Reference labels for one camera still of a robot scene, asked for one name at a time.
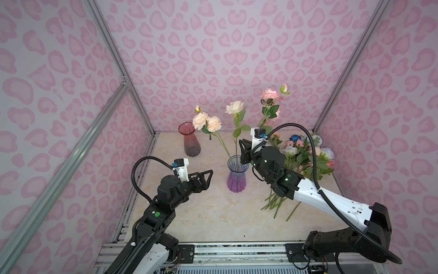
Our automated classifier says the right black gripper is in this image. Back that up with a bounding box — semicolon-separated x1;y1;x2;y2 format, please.
237;138;274;182

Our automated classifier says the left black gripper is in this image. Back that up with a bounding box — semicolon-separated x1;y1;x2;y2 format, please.
170;168;212;211

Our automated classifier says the purple blue glass vase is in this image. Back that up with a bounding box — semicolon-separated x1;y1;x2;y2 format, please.
227;155;249;193

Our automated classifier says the cream rose flower stem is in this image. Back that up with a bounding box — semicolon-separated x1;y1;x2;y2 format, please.
225;100;250;165

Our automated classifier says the peach carnation flower stem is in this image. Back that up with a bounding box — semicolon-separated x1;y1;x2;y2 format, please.
192;105;231;158

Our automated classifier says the pink carnation flower stem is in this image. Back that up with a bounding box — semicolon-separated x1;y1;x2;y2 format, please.
258;84;290;129

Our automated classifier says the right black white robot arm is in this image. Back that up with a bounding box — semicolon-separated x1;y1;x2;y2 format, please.
239;139;402;264

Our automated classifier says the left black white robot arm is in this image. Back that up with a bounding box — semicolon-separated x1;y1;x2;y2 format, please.
105;170;213;274

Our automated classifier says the red glass vase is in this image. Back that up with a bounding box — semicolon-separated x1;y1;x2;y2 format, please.
178;122;201;157

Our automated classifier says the pile of artificial flowers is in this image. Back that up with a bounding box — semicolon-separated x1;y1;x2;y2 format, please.
261;132;335;221

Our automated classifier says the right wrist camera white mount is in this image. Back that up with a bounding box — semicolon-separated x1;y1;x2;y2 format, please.
250;128;267;151

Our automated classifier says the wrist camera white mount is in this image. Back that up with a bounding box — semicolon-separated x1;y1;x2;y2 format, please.
172;158;189;182
250;128;267;151

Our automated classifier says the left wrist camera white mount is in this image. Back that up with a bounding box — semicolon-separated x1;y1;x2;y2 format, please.
172;158;189;182

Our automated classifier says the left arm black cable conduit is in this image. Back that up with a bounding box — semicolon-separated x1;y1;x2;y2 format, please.
130;156;173;204

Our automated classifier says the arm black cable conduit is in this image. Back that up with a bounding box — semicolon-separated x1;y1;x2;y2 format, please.
251;123;404;265
130;156;173;204

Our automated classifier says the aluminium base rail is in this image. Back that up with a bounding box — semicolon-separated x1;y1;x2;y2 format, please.
90;239;394;274

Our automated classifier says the left aluminium frame profile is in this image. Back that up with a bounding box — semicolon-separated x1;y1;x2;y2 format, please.
1;1;155;273

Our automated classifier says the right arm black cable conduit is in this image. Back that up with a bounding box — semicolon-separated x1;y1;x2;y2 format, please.
251;123;404;265

